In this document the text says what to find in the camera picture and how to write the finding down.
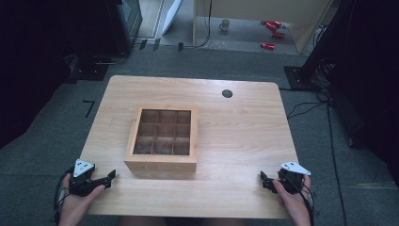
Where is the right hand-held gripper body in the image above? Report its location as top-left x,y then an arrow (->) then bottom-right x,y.
277,161 -> 312,195

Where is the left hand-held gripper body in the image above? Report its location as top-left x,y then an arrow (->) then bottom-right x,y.
68,158 -> 108,198

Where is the wooden compartment box glass lid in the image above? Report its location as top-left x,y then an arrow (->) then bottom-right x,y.
124,104 -> 199,173

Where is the person's left hand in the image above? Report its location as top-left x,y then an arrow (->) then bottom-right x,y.
58,173 -> 106,226

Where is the person's right hand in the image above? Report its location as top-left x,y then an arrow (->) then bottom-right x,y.
271,174 -> 312,226

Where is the black stand base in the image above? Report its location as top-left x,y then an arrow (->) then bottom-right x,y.
283,65 -> 327,92

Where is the black floor plate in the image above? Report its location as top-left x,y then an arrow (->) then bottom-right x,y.
64,53 -> 110,83

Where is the black cabinet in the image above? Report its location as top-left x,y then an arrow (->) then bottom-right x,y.
104,0 -> 144,55

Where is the red metal part with white end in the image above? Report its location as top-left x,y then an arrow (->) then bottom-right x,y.
260,20 -> 283,32

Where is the white board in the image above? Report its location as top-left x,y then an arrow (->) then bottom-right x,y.
161,0 -> 184,36

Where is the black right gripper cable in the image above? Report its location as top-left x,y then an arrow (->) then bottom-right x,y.
283,177 -> 316,226

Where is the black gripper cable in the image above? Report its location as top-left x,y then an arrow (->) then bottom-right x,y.
53,168 -> 75,226
283,177 -> 316,226

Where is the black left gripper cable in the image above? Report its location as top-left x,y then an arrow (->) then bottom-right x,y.
53,168 -> 75,226

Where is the black floor cable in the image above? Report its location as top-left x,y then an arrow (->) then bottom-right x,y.
278,86 -> 348,226

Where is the black hanging cable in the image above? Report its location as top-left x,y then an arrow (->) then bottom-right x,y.
183,0 -> 214,49

